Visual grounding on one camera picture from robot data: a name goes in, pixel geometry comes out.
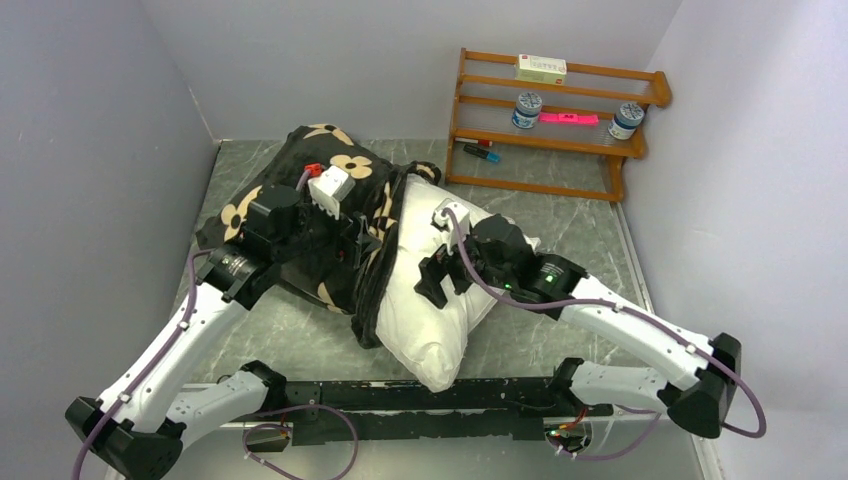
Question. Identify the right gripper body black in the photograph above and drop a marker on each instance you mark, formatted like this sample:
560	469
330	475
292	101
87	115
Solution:
502	275

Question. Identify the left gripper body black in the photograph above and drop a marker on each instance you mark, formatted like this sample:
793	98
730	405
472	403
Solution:
316	230

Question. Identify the black pillowcase with beige flowers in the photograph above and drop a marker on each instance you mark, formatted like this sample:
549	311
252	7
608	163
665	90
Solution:
322	277

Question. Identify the white pillow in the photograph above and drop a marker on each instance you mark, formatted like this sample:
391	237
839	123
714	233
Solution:
429	341

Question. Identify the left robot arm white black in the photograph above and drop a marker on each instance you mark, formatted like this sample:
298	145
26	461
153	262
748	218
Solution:
143	422

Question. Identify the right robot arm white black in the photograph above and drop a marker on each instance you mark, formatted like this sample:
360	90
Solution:
687	376

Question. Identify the black blue marker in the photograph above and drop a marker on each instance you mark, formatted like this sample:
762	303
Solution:
481	153

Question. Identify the red white marker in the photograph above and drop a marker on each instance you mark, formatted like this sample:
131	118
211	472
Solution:
480	142

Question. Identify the wooden shelf rack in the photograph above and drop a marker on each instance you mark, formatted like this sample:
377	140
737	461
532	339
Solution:
485	96

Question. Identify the pink highlighter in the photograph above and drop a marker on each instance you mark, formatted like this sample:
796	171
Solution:
568	119

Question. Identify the left blue white jar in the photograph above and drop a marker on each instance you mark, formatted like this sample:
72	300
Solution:
527	109

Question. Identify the blue white jar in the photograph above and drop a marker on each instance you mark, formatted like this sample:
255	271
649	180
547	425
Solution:
527	109
625	121

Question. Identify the right blue white jar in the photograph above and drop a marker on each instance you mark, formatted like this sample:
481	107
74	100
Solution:
625	121

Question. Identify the white green box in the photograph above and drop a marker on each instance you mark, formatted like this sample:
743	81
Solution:
539	69

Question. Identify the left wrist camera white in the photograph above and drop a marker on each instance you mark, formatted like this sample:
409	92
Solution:
329	189

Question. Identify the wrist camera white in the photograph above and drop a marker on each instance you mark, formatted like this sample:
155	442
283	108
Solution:
452	219
329	189

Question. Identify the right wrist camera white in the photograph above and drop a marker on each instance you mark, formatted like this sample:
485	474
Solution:
452	219

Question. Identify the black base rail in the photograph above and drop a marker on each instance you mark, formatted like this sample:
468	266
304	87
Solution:
520	408

